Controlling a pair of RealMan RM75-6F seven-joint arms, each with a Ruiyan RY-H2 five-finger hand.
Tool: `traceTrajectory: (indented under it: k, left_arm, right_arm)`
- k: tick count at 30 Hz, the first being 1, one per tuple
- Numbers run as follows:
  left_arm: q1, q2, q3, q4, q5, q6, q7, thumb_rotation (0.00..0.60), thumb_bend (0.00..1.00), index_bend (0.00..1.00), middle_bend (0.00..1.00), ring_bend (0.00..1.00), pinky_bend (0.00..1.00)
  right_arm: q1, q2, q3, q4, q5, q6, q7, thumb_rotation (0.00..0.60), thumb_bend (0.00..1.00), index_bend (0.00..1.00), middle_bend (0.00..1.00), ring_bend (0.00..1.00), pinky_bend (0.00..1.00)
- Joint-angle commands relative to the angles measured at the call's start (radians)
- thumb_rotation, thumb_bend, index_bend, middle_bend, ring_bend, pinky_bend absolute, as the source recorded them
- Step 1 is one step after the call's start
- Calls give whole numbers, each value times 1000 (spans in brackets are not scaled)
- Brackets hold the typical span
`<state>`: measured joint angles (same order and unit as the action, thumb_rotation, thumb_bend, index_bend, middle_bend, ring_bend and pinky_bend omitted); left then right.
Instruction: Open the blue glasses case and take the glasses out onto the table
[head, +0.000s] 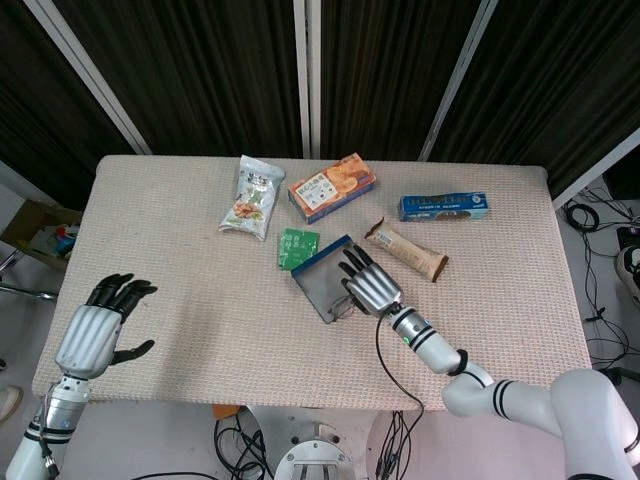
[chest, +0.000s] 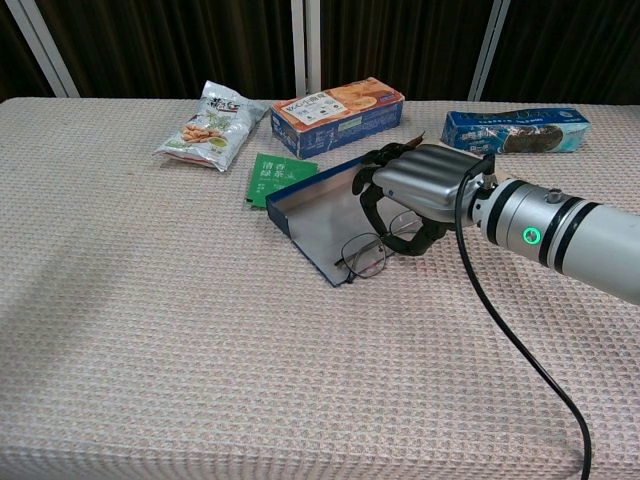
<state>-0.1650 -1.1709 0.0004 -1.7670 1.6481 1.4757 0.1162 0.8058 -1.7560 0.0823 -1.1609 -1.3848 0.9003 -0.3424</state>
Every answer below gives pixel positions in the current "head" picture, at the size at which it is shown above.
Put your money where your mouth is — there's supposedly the black floor cable tangle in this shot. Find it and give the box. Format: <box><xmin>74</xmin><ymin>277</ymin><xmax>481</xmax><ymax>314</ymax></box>
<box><xmin>582</xmin><ymin>229</ymin><xmax>640</xmax><ymax>356</ymax></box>

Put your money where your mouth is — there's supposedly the brown snack bar wrapper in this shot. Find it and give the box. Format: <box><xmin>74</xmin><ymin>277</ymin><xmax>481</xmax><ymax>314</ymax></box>
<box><xmin>363</xmin><ymin>216</ymin><xmax>450</xmax><ymax>283</ymax></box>

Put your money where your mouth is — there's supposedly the black right hand cable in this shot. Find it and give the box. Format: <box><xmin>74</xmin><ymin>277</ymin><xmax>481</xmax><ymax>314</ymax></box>
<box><xmin>374</xmin><ymin>313</ymin><xmax>426</xmax><ymax>480</ymax></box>

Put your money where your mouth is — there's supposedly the blue cookie box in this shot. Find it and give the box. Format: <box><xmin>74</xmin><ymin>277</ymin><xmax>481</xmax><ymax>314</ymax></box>
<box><xmin>398</xmin><ymin>191</ymin><xmax>492</xmax><ymax>222</ymax></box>

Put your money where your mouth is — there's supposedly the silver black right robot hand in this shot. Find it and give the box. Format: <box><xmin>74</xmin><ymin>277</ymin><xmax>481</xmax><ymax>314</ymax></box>
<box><xmin>338</xmin><ymin>244</ymin><xmax>404</xmax><ymax>317</ymax></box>

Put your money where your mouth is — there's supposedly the black cable bundle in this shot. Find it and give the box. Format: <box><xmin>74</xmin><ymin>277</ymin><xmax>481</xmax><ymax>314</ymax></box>
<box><xmin>213</xmin><ymin>417</ymin><xmax>276</xmax><ymax>480</ymax></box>

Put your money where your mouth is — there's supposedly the white black sneaker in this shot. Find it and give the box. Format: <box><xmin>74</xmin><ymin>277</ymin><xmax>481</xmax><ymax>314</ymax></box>
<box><xmin>613</xmin><ymin>244</ymin><xmax>640</xmax><ymax>307</ymax></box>

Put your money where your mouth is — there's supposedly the black floor device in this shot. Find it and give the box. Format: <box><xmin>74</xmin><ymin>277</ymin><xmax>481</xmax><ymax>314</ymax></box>
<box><xmin>615</xmin><ymin>225</ymin><xmax>640</xmax><ymax>259</ymax></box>

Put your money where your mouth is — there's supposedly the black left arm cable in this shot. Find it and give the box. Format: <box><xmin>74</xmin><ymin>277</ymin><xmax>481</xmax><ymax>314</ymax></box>
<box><xmin>38</xmin><ymin>387</ymin><xmax>226</xmax><ymax>480</ymax></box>

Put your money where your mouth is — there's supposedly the orange biscuit box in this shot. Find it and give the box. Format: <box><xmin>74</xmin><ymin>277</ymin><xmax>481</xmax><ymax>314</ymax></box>
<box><xmin>287</xmin><ymin>152</ymin><xmax>377</xmax><ymax>225</ymax></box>

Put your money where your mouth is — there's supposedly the metal chair leg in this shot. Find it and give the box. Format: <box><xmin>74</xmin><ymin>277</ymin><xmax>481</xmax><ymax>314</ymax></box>
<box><xmin>0</xmin><ymin>249</ymin><xmax>59</xmax><ymax>302</ymax></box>

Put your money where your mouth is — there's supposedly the black coiled cable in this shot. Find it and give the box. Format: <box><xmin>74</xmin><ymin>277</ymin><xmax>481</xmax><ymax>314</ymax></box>
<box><xmin>563</xmin><ymin>199</ymin><xmax>601</xmax><ymax>232</ymax></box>

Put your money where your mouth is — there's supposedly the green sachet packet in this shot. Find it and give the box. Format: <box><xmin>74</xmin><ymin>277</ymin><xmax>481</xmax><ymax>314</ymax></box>
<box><xmin>276</xmin><ymin>227</ymin><xmax>321</xmax><ymax>272</ymax></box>

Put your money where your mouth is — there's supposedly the cardboard box with items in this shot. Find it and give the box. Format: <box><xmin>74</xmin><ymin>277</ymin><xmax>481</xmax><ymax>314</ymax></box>
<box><xmin>0</xmin><ymin>198</ymin><xmax>84</xmax><ymax>271</ymax></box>

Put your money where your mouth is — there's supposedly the black stand foot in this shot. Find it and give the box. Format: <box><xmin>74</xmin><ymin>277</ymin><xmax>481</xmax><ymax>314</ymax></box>
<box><xmin>597</xmin><ymin>367</ymin><xmax>640</xmax><ymax>386</ymax></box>

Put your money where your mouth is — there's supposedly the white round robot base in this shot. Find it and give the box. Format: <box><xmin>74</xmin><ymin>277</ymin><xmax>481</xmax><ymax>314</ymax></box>
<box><xmin>247</xmin><ymin>404</ymin><xmax>361</xmax><ymax>480</ymax></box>

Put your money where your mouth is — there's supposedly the white frame post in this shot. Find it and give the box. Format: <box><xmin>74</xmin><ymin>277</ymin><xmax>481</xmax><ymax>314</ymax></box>
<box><xmin>292</xmin><ymin>0</ymin><xmax>322</xmax><ymax>159</ymax></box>
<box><xmin>418</xmin><ymin>0</ymin><xmax>500</xmax><ymax>162</ymax></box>
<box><xmin>552</xmin><ymin>127</ymin><xmax>640</xmax><ymax>210</ymax></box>
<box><xmin>24</xmin><ymin>0</ymin><xmax>152</xmax><ymax>155</ymax></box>

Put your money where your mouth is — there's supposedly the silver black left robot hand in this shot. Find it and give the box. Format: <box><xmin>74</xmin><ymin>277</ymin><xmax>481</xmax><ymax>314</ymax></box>
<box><xmin>53</xmin><ymin>272</ymin><xmax>159</xmax><ymax>379</ymax></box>

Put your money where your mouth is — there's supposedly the dark blue snack box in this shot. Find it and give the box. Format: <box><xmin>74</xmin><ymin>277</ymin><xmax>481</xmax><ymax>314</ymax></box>
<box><xmin>290</xmin><ymin>234</ymin><xmax>371</xmax><ymax>325</ymax></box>

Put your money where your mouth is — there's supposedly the beige shoe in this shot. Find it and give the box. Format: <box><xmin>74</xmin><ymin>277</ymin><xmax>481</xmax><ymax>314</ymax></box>
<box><xmin>0</xmin><ymin>384</ymin><xmax>24</xmax><ymax>424</ymax></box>

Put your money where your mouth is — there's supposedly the black pleated curtain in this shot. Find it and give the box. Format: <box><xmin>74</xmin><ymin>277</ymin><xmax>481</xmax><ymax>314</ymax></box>
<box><xmin>318</xmin><ymin>0</ymin><xmax>484</xmax><ymax>162</ymax></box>
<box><xmin>0</xmin><ymin>0</ymin><xmax>137</xmax><ymax>211</ymax></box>
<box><xmin>52</xmin><ymin>0</ymin><xmax>306</xmax><ymax>157</ymax></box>
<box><xmin>434</xmin><ymin>0</ymin><xmax>640</xmax><ymax>200</ymax></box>

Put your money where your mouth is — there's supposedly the white snack bag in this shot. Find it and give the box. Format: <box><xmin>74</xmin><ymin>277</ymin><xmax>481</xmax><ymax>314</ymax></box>
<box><xmin>218</xmin><ymin>154</ymin><xmax>286</xmax><ymax>242</ymax></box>

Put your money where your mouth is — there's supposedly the beige woven tablecloth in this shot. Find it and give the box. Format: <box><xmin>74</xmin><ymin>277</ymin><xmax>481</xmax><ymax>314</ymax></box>
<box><xmin>30</xmin><ymin>153</ymin><xmax>599</xmax><ymax>442</ymax></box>

